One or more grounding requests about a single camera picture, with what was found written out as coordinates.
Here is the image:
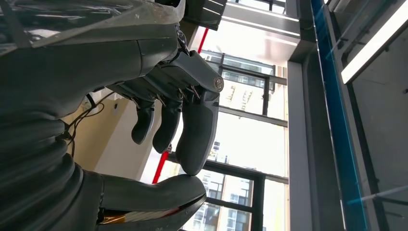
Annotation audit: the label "white ceiling light strip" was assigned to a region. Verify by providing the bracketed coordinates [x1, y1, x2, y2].
[341, 9, 408, 85]

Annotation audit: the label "black left hand wires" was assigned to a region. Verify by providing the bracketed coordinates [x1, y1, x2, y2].
[59, 92, 107, 158]

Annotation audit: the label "black window frame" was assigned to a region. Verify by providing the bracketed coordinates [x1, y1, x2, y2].
[166, 51, 289, 231]

